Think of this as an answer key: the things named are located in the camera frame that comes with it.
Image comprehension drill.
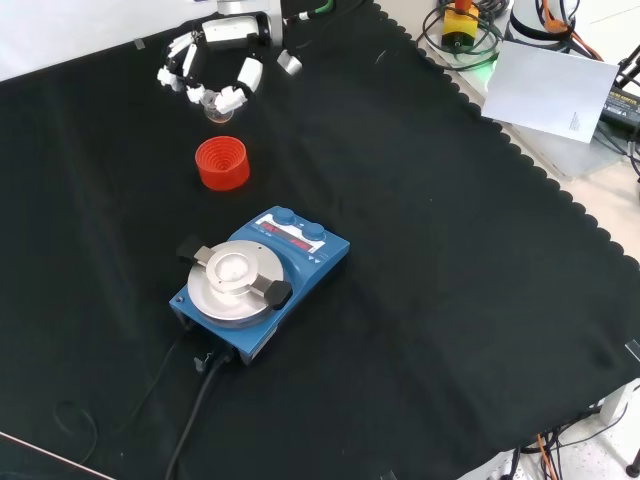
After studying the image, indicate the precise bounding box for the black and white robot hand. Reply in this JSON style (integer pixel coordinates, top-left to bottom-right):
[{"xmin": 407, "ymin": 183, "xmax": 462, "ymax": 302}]
[{"xmin": 156, "ymin": 12, "xmax": 275, "ymax": 114}]

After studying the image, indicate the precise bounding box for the clear glass round-bottom flask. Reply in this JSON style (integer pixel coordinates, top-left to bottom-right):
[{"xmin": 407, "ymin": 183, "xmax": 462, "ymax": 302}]
[{"xmin": 201, "ymin": 93, "xmax": 235, "ymax": 124}]

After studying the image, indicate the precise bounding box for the heater with blue base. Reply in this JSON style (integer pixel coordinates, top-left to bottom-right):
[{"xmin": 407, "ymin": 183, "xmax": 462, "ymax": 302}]
[{"xmin": 168, "ymin": 204, "xmax": 351, "ymax": 368}]

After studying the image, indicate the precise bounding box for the yellow stop button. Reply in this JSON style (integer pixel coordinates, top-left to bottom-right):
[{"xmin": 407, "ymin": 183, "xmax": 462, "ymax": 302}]
[{"xmin": 441, "ymin": 0, "xmax": 481, "ymax": 52}]

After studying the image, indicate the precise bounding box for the white paper sheet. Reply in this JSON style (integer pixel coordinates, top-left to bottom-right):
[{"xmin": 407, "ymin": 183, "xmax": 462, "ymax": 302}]
[{"xmin": 480, "ymin": 39, "xmax": 621, "ymax": 145}]

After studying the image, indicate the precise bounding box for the black scalloped bench cloth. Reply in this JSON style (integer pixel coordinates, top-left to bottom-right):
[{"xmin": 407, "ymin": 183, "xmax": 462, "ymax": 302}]
[{"xmin": 0, "ymin": 0, "xmax": 640, "ymax": 480}]

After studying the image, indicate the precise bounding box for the translucent pale board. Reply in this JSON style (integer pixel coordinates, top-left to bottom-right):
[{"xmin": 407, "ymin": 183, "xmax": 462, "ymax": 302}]
[{"xmin": 499, "ymin": 122, "xmax": 629, "ymax": 180}]

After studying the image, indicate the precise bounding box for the black power adapter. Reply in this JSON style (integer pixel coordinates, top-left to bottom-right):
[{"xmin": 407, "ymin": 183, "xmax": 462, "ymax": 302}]
[{"xmin": 598, "ymin": 85, "xmax": 640, "ymax": 127}]

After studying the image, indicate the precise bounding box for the white table leg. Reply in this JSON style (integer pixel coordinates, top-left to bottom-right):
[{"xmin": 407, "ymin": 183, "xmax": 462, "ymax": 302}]
[{"xmin": 597, "ymin": 378, "xmax": 640, "ymax": 427}]

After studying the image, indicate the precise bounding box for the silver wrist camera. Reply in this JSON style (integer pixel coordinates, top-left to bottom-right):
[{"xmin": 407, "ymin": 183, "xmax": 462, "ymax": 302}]
[{"xmin": 276, "ymin": 48, "xmax": 305, "ymax": 77}]

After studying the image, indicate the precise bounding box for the green cable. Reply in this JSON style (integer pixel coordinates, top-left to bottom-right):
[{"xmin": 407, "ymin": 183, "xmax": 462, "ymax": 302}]
[{"xmin": 283, "ymin": 0, "xmax": 336, "ymax": 25}]

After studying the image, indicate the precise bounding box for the black coiled cable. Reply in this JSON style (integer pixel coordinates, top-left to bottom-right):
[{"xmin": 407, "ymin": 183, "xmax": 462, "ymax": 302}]
[{"xmin": 421, "ymin": 0, "xmax": 504, "ymax": 72}]

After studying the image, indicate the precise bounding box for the thin black cable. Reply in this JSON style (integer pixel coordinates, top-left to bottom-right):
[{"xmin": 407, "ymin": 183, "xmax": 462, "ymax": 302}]
[{"xmin": 52, "ymin": 327, "xmax": 194, "ymax": 469}]

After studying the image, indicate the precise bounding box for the thick black power cable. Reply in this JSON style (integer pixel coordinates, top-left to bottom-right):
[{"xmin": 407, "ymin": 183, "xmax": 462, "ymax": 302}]
[{"xmin": 164, "ymin": 349, "xmax": 236, "ymax": 480}]

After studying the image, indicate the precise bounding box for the orange floor cable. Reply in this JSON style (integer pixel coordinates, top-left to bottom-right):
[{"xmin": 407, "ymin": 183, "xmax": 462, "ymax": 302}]
[{"xmin": 534, "ymin": 433, "xmax": 557, "ymax": 480}]

